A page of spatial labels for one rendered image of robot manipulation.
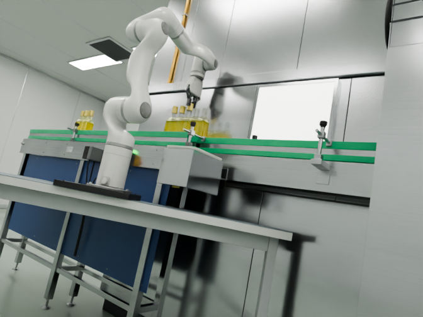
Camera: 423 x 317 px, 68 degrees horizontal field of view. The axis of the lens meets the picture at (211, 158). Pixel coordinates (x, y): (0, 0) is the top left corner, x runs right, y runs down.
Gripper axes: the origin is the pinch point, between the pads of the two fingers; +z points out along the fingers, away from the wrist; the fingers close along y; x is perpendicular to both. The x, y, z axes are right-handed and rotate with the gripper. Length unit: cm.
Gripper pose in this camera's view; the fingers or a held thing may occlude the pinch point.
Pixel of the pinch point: (191, 103)
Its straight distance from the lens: 185.8
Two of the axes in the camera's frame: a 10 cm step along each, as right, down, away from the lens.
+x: 8.0, 0.6, -6.0
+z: -1.9, 9.7, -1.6
